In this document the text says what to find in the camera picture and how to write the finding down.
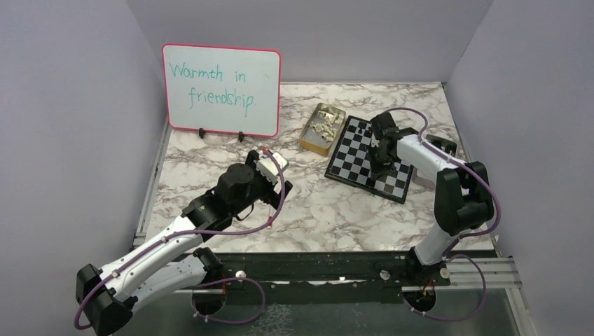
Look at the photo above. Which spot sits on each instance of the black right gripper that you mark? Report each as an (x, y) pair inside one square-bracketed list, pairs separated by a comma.
[(376, 170)]

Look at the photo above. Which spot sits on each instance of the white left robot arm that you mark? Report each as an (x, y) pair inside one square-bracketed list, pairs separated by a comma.
[(108, 296)]

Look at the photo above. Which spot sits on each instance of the black and silver chessboard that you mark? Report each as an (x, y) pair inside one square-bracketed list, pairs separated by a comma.
[(350, 165)]

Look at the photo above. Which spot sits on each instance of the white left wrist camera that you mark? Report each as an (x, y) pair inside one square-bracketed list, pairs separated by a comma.
[(269, 170)]

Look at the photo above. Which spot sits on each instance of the pile of white chess pieces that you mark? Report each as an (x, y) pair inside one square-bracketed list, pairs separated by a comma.
[(325, 124)]

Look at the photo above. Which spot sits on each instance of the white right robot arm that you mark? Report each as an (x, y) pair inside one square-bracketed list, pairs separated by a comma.
[(462, 201)]

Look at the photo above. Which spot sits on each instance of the gold tin tray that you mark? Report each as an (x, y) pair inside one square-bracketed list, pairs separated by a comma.
[(310, 141)]

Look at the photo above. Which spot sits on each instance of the pink framed whiteboard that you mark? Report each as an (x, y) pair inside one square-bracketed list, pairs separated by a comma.
[(222, 89)]

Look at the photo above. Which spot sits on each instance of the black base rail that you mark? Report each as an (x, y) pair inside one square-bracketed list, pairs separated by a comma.
[(313, 278)]

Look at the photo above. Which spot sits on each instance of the pink tin tray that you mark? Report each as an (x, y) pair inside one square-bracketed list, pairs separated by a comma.
[(433, 154)]

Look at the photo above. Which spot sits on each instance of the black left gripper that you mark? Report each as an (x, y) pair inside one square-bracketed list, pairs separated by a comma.
[(272, 197)]

